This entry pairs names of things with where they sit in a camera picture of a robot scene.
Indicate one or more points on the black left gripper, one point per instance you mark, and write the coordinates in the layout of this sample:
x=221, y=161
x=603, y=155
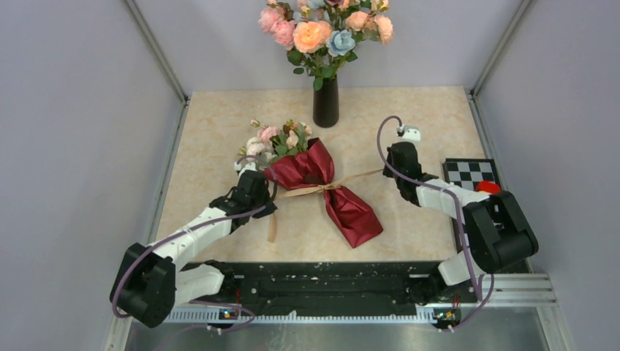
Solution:
x=271, y=205

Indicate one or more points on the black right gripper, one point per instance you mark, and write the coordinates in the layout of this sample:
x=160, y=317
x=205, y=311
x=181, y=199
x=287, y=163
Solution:
x=387, y=172

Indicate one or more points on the beige satin ribbon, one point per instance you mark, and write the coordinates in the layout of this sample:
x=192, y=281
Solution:
x=272, y=229

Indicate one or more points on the red paper bouquet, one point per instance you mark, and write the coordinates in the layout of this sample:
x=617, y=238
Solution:
x=296, y=159

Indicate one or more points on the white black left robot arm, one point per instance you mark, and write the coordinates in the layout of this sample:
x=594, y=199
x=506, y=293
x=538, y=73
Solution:
x=153, y=279

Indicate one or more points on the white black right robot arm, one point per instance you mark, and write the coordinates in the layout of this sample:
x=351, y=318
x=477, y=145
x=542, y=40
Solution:
x=496, y=234

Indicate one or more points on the black cylindrical vase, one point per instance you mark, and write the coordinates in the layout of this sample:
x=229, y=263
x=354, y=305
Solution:
x=326, y=104

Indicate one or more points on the black white checkerboard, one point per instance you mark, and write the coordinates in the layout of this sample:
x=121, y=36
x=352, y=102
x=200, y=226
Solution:
x=467, y=173

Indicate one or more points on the red yellow toy block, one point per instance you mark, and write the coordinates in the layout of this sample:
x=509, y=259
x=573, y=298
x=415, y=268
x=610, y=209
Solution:
x=489, y=187

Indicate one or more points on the colourful artificial flower bunch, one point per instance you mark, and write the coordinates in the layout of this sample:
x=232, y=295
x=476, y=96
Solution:
x=320, y=37

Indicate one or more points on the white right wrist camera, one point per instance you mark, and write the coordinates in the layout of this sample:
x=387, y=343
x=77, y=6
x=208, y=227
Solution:
x=409, y=133

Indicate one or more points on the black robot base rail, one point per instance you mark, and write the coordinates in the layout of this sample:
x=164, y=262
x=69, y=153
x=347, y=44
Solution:
x=336, y=289

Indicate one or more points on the white toothed cable duct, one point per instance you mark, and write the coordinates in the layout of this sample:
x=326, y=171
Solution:
x=224, y=316

